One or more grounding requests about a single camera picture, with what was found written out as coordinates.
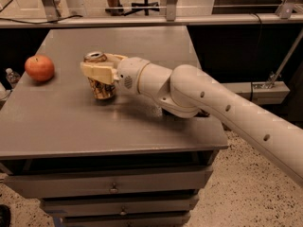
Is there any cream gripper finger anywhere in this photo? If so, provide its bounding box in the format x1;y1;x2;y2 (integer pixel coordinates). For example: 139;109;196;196
105;53;126;68
80;61;118;84

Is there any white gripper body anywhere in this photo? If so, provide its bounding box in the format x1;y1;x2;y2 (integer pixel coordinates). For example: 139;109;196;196
117;57;150;94

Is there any orange soda can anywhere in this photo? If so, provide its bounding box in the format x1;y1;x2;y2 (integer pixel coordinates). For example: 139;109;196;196
80;51;116;100

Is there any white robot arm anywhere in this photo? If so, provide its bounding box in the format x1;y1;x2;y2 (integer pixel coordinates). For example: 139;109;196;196
80;52;303;185

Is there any red apple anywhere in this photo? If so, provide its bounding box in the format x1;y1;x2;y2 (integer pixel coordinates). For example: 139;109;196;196
25;55;55;82

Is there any black office chair base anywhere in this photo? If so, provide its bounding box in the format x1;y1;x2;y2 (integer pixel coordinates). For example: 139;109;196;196
124;0;160;16

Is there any dark snack bar wrapper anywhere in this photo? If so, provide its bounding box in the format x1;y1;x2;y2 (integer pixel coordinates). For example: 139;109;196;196
162;109;210;117

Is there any grey drawer cabinet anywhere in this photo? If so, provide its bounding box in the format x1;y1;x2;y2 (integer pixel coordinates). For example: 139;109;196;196
0;26;229;227

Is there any top grey drawer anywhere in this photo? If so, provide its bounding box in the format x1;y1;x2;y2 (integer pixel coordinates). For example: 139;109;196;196
4;166;213;199

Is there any grey drawer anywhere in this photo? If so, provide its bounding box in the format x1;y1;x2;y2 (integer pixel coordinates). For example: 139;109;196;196
4;166;213;199
63;212;190;227
42;194;199;217

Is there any middle grey drawer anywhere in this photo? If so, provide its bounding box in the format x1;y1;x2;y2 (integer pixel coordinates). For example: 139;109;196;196
42;194;199;217

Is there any bottom grey drawer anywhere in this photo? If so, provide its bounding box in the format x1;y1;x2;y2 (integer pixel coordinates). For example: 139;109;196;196
63;212;190;227

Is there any black cable on rail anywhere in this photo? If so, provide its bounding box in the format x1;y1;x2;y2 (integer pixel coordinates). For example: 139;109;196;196
0;14;83;26

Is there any black hanging cable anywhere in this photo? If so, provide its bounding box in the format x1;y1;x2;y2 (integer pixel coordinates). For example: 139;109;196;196
249;13;263;102

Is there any grey metal frame rail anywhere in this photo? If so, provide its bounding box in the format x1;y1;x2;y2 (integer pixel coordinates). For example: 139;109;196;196
0;13;303;28

